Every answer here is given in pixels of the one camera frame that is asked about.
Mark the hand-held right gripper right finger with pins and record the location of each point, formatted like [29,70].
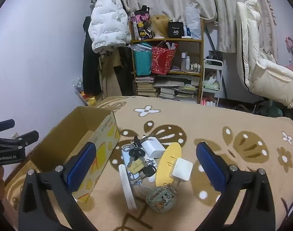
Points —
[209,166]

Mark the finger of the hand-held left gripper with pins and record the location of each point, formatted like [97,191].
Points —
[4,124]
[21,139]

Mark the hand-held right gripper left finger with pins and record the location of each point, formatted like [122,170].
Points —
[81,166]

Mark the white square charger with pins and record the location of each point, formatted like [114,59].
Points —
[182,169]

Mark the cardboard box with yellow print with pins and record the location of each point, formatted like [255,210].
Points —
[64,134]

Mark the yellow round disc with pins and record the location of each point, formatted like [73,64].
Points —
[168,154]

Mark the white remote control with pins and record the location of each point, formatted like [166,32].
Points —
[125,158]

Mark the white nail buffer stick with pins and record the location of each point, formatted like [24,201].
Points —
[127,190]

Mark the bunch of keys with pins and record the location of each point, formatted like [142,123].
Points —
[135,152]

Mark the white charger block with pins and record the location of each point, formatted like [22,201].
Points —
[152,148]

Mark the cartoon print pouch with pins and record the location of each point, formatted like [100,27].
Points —
[159,199]

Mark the black round key fob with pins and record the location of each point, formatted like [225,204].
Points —
[149,171]

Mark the printed blanket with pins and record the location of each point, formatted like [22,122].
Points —
[209,125]

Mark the stack of magazines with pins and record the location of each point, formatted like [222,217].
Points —
[180,95]

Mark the pile of snack bags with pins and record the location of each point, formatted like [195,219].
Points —
[79,86]

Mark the green soft pack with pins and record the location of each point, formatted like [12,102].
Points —
[211,85]

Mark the cat plush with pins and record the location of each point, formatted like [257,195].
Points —
[211,76]

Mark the beige coat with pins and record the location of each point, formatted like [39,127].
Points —
[110,77]

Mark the row of small cosmetic bottles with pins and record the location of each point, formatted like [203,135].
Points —
[196,67]

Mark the black coat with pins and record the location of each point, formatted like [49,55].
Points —
[91,65]

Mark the stack of old books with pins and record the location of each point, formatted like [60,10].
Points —
[145,86]

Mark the short white bottle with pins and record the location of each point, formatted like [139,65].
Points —
[188,63]

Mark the white trolley cart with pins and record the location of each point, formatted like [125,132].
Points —
[210,61]

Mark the cream padded chair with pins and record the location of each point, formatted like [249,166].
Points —
[269,77]

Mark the tall white bottle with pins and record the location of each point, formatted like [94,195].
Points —
[183,61]

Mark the red patterned bag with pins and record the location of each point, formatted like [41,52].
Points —
[161,60]

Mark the teal bag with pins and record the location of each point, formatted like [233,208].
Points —
[141,62]

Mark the wooden shelf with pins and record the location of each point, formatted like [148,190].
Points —
[180,40]

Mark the black box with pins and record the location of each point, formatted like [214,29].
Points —
[175,30]

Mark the white plastic bag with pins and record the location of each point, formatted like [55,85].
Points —
[192,21]

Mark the pink desk fan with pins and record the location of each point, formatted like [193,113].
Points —
[291,43]

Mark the blonde wig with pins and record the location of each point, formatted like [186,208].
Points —
[159,26]

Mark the white puffer jacket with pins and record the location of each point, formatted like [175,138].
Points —
[108,16]

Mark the printed tote bag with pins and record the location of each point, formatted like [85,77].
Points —
[141,24]

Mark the white wall socket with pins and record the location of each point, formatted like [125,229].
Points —
[15,135]

